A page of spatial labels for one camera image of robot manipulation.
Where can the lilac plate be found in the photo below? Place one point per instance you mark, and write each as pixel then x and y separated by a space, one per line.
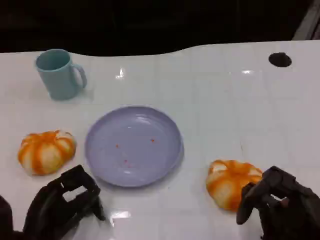
pixel 135 145

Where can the pale green mug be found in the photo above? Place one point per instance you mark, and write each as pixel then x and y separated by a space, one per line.
pixel 58 80

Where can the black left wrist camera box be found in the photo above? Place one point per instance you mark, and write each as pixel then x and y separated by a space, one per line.
pixel 5 217

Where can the grey metal frame post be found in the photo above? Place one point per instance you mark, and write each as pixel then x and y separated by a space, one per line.
pixel 308 20

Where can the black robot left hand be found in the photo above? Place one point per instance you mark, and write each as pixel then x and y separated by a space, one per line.
pixel 50 210

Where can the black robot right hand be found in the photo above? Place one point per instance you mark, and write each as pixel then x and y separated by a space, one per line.
pixel 295 215

